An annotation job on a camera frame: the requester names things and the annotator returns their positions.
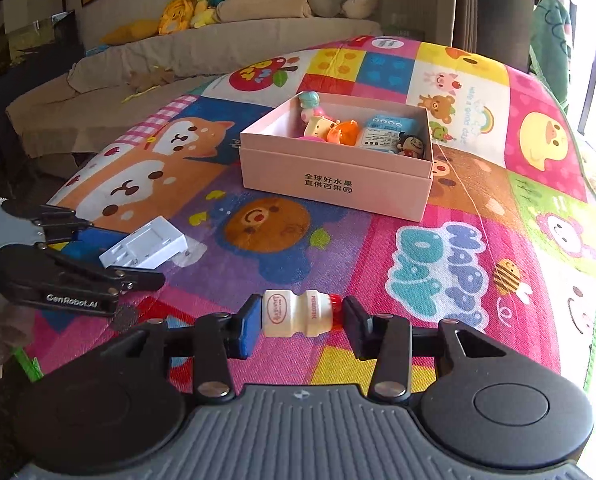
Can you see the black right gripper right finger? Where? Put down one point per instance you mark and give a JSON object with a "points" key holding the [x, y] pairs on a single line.
{"points": [[387, 339]]}

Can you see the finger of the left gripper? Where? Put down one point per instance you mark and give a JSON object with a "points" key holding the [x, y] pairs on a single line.
{"points": [[42, 278], [57, 224]]}

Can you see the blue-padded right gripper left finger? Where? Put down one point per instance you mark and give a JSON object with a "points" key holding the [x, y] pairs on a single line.
{"points": [[221, 337]]}

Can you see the small yogurt drink bottle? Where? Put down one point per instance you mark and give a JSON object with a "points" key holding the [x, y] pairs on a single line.
{"points": [[311, 314]]}

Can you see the white battery charger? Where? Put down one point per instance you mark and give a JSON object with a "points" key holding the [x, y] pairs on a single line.
{"points": [[148, 247]]}

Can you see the dark round toy figure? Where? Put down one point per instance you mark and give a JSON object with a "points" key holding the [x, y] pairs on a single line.
{"points": [[410, 145]]}

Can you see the yellow toy figure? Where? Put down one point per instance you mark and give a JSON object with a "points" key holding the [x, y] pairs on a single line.
{"points": [[319, 127]]}

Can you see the pastel green pink squishy toy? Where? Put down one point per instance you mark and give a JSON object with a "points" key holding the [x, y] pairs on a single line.
{"points": [[310, 104]]}

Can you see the beige sofa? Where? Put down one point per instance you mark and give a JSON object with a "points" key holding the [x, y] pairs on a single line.
{"points": [[81, 109]]}

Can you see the colourful cartoon play mat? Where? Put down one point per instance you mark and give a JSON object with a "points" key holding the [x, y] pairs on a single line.
{"points": [[507, 243]]}

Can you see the small brown plush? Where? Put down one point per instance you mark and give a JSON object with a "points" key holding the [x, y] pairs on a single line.
{"points": [[143, 82]]}

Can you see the pink cardboard box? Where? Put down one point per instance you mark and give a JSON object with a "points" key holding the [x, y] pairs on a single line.
{"points": [[275, 158]]}

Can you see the yellow plush toy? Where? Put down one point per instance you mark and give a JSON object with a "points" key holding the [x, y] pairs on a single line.
{"points": [[177, 16]]}

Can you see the green hanging towel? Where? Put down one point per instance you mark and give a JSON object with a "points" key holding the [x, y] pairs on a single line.
{"points": [[550, 48]]}

